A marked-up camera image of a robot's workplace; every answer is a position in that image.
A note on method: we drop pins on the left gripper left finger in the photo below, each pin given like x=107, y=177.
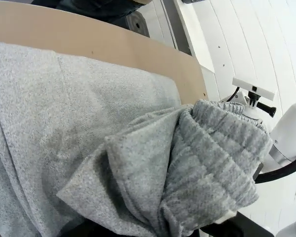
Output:
x=85, y=228

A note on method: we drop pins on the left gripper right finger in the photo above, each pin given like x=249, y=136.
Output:
x=236, y=227

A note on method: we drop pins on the grey training pants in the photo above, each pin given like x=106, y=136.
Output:
x=113, y=123

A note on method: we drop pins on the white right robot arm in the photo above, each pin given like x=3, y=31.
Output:
x=291, y=128

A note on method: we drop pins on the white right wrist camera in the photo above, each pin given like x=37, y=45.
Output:
x=251, y=87

